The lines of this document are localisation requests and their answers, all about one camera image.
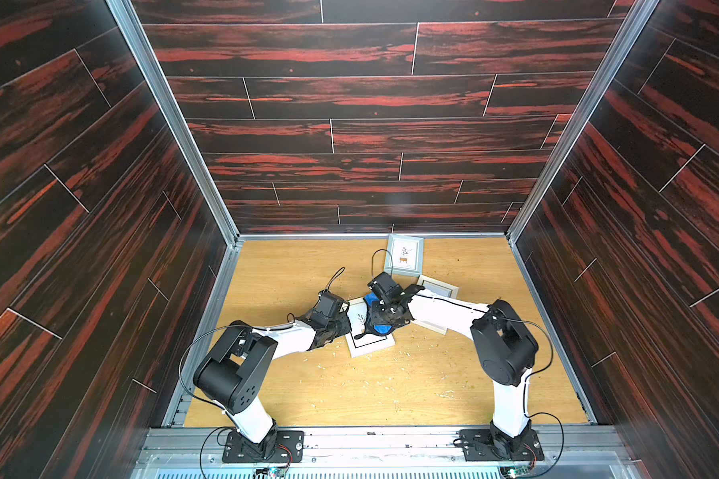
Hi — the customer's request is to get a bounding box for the aluminium front rail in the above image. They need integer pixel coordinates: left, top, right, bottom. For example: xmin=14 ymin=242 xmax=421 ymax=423
xmin=131 ymin=424 xmax=646 ymax=478

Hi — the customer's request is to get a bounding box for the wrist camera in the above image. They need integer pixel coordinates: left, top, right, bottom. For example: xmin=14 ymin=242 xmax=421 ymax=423
xmin=315 ymin=289 xmax=347 ymax=321
xmin=367 ymin=271 xmax=403 ymax=305

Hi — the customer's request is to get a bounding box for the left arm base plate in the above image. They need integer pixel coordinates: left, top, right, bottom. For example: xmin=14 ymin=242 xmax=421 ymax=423
xmin=222 ymin=429 xmax=305 ymax=464

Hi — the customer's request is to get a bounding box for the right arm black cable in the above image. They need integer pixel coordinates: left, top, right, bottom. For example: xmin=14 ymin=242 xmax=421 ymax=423
xmin=369 ymin=247 xmax=567 ymax=479

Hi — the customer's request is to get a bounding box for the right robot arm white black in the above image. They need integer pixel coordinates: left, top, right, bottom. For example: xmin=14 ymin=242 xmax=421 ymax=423
xmin=363 ymin=279 xmax=538 ymax=446

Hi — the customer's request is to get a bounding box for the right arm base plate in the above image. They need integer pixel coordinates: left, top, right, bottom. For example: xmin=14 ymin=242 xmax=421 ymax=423
xmin=453 ymin=429 xmax=544 ymax=462

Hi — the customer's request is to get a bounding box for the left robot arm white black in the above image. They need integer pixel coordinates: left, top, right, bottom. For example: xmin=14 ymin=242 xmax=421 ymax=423
xmin=193 ymin=307 xmax=352 ymax=448

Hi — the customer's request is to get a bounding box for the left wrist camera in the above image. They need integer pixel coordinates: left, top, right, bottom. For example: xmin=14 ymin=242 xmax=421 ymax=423
xmin=315 ymin=289 xmax=347 ymax=321

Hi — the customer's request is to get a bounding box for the blue microfiber cloth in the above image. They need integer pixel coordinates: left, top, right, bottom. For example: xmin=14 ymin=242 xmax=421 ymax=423
xmin=363 ymin=293 xmax=395 ymax=336

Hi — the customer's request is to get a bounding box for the cream picture frame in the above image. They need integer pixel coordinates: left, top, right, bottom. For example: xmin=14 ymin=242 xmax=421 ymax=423
xmin=346 ymin=297 xmax=395 ymax=358
xmin=415 ymin=275 xmax=459 ymax=335

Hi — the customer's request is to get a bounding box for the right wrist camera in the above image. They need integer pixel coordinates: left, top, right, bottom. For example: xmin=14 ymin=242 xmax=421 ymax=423
xmin=367 ymin=271 xmax=403 ymax=305

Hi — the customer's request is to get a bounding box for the light green picture frame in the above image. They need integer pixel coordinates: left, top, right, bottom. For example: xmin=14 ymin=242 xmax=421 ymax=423
xmin=383 ymin=235 xmax=425 ymax=277

